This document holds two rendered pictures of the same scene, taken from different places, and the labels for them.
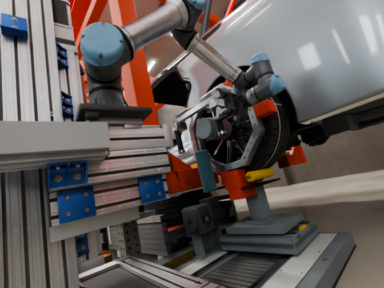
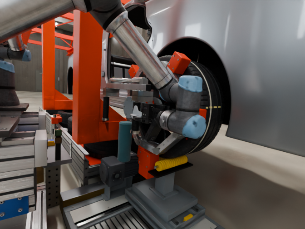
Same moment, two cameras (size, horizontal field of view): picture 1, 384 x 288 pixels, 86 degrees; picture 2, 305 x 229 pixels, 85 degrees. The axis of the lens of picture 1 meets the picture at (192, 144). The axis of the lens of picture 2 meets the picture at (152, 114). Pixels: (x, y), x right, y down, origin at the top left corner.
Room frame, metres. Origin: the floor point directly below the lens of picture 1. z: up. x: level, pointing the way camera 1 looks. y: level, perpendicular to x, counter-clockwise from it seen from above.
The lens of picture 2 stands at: (0.27, -0.31, 0.95)
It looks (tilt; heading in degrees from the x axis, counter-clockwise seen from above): 8 degrees down; 5
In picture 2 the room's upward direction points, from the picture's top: 5 degrees clockwise
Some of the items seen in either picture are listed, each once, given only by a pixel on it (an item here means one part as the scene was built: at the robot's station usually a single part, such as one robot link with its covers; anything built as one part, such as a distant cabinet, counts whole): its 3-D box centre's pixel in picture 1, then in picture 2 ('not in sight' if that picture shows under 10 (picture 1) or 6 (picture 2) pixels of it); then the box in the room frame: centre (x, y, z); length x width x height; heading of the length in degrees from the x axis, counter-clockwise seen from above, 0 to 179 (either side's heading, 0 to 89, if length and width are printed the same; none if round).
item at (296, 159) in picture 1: (288, 155); not in sight; (3.19, -1.39, 0.69); 0.52 x 0.17 x 0.35; 134
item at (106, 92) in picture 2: (179, 126); (110, 92); (1.30, 0.05, 0.93); 0.09 x 0.05 x 0.05; 134
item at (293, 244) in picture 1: (267, 235); (162, 202); (1.44, -0.33, 0.13); 0.50 x 0.36 x 0.10; 44
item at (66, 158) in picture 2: (127, 217); (52, 152); (1.41, 0.52, 0.44); 0.43 x 0.17 x 0.03; 44
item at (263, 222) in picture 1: (258, 204); (164, 178); (1.44, -0.33, 0.32); 0.40 x 0.30 x 0.28; 44
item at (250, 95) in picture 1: (253, 96); (169, 120); (0.87, -0.32, 0.85); 0.08 x 0.05 x 0.08; 134
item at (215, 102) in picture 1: (217, 103); (142, 95); (1.05, -0.18, 0.93); 0.09 x 0.05 x 0.05; 134
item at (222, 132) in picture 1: (218, 120); (135, 116); (1.03, -0.16, 0.83); 0.04 x 0.04 x 0.16
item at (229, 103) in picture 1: (238, 103); (155, 114); (0.93, -0.26, 0.86); 0.12 x 0.08 x 0.09; 44
